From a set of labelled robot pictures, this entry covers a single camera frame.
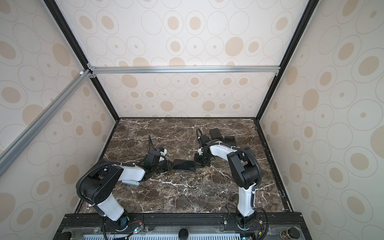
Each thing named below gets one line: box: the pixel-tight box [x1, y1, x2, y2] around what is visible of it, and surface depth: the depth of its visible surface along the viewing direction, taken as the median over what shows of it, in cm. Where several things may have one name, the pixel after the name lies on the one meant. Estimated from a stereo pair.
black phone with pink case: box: [209, 128, 223, 140], surface depth 113 cm
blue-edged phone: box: [172, 159, 195, 172], surface depth 96 cm
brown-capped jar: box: [279, 227, 300, 240], surface depth 66 cm
